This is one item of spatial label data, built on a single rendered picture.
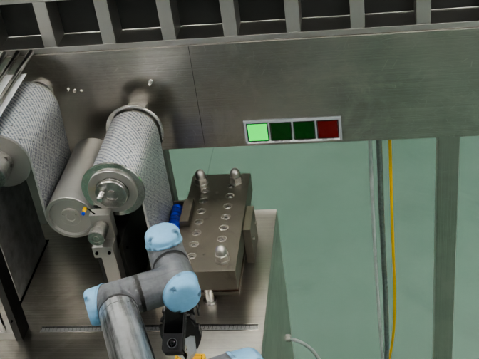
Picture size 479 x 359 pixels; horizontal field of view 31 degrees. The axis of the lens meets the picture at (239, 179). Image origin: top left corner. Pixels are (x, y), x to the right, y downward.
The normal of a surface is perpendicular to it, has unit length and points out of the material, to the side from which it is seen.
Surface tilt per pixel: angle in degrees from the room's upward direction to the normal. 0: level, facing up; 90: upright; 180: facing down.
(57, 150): 92
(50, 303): 0
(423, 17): 90
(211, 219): 0
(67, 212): 90
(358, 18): 90
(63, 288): 0
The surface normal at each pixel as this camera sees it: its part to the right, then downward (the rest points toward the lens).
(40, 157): 0.99, -0.01
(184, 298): 0.30, 0.52
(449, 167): -0.10, 0.59
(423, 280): -0.11, -0.81
